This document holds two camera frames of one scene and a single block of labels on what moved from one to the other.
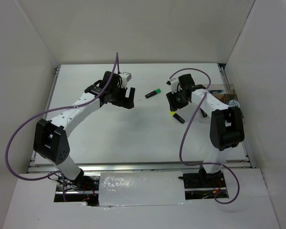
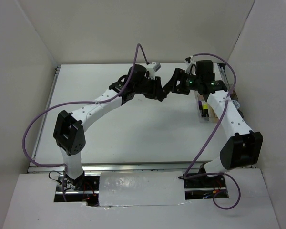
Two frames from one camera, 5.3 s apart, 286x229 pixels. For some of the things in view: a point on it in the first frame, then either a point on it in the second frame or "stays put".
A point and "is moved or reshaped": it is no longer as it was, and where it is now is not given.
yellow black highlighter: [177, 116] is moved or reshaped
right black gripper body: [177, 99] to [188, 82]
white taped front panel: [141, 188] stays put
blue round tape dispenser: [234, 103] stays put
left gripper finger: [129, 101] to [159, 93]
